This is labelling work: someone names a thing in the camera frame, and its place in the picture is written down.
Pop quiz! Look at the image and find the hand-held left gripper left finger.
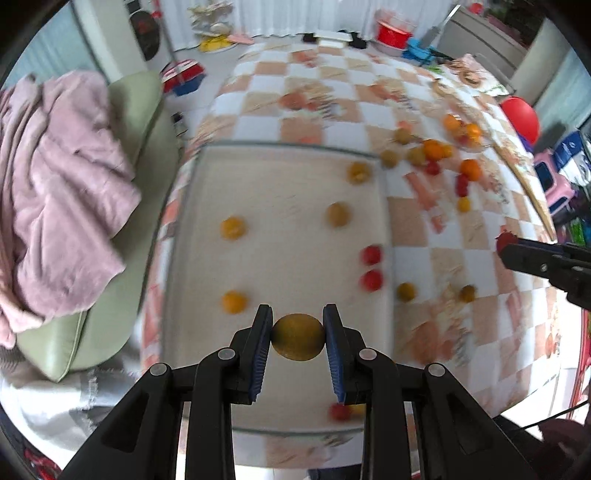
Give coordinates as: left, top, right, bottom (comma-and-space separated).
58, 304, 274, 480

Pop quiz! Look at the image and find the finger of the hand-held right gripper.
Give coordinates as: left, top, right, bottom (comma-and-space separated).
515, 237, 578, 258
501, 244, 561, 280

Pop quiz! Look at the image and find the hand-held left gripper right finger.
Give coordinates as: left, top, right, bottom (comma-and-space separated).
322, 303, 541, 480

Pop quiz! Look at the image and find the large rectangular tray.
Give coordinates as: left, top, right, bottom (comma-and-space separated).
154, 138, 395, 435

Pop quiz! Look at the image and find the curved wooden stick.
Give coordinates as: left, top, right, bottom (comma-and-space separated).
431, 80, 558, 243

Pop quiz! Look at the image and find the pink plastic stool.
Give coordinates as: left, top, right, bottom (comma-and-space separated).
533, 148, 578, 215

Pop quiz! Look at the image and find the white bag with blue print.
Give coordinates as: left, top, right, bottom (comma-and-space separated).
554, 131, 591, 185

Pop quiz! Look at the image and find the frosted glass bowl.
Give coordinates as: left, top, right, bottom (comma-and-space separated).
441, 111, 488, 149

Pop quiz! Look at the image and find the red chair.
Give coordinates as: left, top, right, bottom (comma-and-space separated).
501, 96, 541, 146

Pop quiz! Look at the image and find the pale green sofa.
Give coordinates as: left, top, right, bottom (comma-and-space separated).
16, 69, 185, 384

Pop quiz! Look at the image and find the floral cushion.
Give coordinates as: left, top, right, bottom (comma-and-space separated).
434, 53, 504, 95

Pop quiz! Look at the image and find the white cabinet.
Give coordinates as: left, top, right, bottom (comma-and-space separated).
436, 7, 529, 81

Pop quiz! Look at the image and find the grey checked blanket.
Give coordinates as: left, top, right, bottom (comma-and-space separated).
0, 346, 153, 462

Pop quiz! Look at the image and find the blue plastic object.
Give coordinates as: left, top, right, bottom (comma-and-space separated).
402, 37, 439, 65

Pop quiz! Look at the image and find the mop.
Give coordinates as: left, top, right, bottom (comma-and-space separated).
427, 4, 462, 47

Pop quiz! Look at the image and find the pink blanket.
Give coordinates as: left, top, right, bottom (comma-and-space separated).
0, 69, 141, 349

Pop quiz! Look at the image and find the red bucket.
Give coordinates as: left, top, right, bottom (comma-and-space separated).
374, 9, 414, 51

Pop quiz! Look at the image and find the yellow plastic object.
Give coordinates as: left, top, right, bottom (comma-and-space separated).
199, 34, 232, 54

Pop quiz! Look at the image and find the white washing machine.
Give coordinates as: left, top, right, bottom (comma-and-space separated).
124, 0, 164, 63

